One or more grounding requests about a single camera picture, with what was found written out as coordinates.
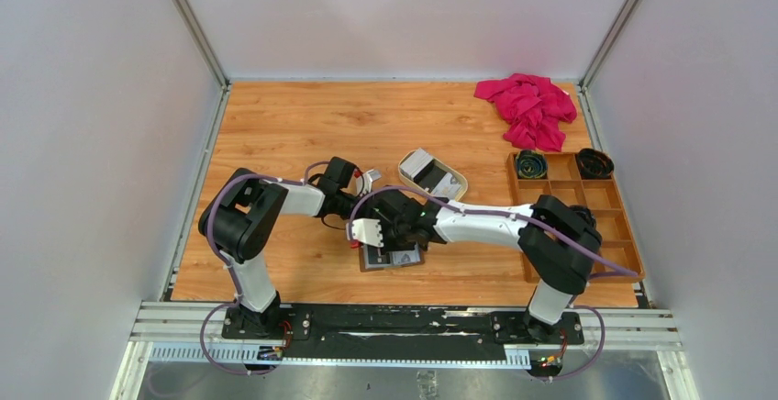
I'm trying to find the brown leather card holder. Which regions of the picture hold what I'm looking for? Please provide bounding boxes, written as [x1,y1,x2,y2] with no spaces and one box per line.
[359,245,425,272]

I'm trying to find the beige oval card tray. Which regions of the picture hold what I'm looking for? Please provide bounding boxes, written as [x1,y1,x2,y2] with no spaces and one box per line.
[397,153,469,201]

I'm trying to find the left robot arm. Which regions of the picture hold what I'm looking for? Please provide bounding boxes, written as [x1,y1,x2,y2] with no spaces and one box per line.
[198,157,368,339]

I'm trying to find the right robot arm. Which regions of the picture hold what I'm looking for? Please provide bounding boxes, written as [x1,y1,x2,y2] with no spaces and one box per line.
[347,187,603,343]

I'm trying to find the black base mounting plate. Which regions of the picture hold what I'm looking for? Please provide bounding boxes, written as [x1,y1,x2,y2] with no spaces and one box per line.
[221,304,584,361]

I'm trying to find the pink cloth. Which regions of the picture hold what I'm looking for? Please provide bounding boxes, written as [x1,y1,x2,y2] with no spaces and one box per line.
[473,73,578,152]

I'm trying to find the wooden compartment organizer tray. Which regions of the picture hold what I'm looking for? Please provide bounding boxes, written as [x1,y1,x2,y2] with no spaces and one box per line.
[506,151,647,284]

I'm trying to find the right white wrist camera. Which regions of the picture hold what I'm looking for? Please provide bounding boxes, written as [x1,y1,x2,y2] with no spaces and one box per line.
[346,218,384,248]

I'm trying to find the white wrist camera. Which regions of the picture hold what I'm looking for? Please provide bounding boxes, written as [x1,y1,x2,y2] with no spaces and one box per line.
[355,169,382,196]
[346,218,384,248]

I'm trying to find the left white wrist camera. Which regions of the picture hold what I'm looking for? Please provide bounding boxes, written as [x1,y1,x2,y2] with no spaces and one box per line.
[355,169,382,196]

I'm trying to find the black blue coiled cable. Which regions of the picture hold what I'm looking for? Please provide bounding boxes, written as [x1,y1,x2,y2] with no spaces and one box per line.
[514,149,550,181]

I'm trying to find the aluminium rail frame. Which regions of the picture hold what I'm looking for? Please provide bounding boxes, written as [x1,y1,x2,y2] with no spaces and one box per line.
[110,302,699,399]

